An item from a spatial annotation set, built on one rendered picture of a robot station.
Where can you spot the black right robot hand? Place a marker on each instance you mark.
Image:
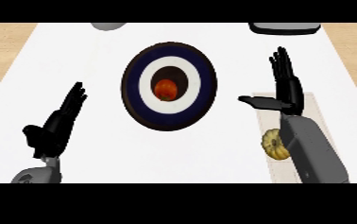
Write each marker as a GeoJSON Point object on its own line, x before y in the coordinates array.
{"type": "Point", "coordinates": [289, 86]}

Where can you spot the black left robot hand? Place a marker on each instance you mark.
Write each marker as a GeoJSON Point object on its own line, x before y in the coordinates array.
{"type": "Point", "coordinates": [56, 127]}

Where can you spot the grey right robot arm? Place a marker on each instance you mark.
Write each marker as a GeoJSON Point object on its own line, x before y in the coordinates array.
{"type": "Point", "coordinates": [312, 150]}

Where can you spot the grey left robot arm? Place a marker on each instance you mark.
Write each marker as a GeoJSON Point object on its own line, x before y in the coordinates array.
{"type": "Point", "coordinates": [41, 172]}

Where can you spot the blue and white ringed plate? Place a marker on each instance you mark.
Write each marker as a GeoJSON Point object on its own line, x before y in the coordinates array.
{"type": "Point", "coordinates": [169, 86]}

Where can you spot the pale beige placemat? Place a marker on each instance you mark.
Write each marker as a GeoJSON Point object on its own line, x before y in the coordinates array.
{"type": "Point", "coordinates": [280, 168]}

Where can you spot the red tomato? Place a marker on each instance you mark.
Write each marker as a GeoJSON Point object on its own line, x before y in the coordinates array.
{"type": "Point", "coordinates": [166, 89]}

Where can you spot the dark grey rimmed tray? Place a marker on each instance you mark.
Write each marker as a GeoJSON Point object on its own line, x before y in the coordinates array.
{"type": "Point", "coordinates": [286, 28]}

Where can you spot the yellow ridged squash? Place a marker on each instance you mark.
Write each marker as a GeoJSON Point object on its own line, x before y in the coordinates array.
{"type": "Point", "coordinates": [275, 146]}

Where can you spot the grey rounded object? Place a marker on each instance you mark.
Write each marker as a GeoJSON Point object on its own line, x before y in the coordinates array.
{"type": "Point", "coordinates": [109, 26]}

